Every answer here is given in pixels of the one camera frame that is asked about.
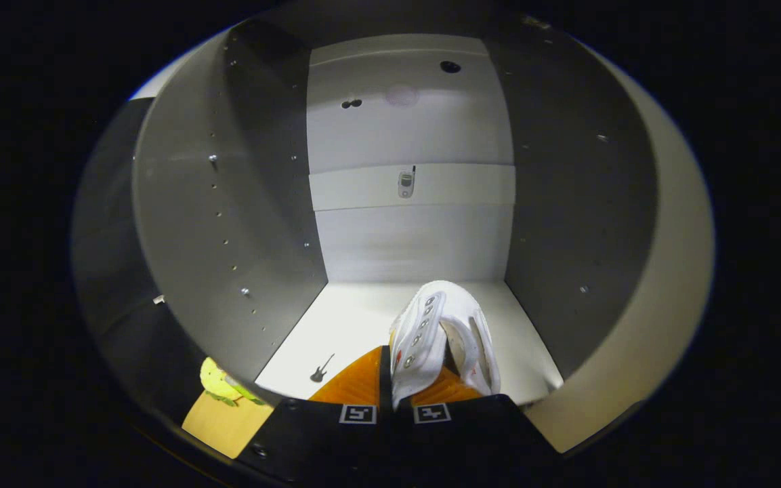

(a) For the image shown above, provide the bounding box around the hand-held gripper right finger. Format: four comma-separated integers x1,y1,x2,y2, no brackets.
396,366,562,476

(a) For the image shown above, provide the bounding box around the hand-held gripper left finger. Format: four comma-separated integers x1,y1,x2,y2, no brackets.
236,345,398,479

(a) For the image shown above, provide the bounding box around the white shoe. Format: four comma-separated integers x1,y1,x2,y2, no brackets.
389,280,501,411

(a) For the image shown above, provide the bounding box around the beige shoe cabinet door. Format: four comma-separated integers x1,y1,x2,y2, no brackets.
524,47,716,455

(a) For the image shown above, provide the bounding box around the grey shoe cabinet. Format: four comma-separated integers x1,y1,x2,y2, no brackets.
129,14,658,407

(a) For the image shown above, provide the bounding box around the yellow plush toy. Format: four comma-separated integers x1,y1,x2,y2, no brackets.
200,357,266,408

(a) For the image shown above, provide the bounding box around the black backdrop cloth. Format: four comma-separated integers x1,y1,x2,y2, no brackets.
70,98,228,434

